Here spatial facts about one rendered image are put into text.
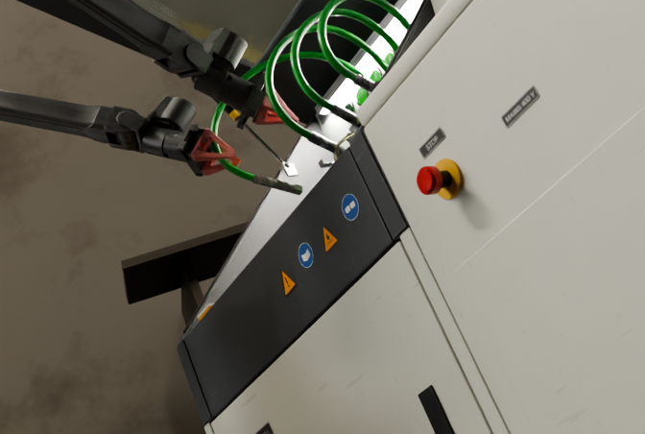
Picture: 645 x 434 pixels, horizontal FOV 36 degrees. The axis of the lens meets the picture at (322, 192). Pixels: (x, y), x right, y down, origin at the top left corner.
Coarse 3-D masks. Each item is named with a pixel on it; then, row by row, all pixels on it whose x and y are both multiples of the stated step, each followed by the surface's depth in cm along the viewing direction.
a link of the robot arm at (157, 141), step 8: (160, 120) 198; (152, 128) 196; (160, 128) 196; (168, 128) 198; (176, 128) 197; (144, 136) 195; (152, 136) 194; (160, 136) 194; (144, 144) 195; (152, 144) 194; (160, 144) 193; (152, 152) 195; (160, 152) 194
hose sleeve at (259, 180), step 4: (256, 176) 188; (260, 176) 188; (256, 180) 188; (260, 180) 188; (264, 180) 188; (268, 180) 188; (272, 180) 188; (276, 180) 188; (260, 184) 189; (264, 184) 188; (268, 184) 188; (272, 184) 188; (276, 184) 188; (280, 184) 188; (284, 184) 188; (288, 184) 188; (292, 184) 188; (276, 188) 188; (280, 188) 188; (284, 188) 188; (288, 188) 188; (292, 188) 188; (292, 192) 188
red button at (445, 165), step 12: (420, 168) 123; (432, 168) 121; (444, 168) 124; (456, 168) 123; (420, 180) 122; (432, 180) 121; (444, 180) 123; (456, 180) 123; (432, 192) 122; (444, 192) 125; (456, 192) 123
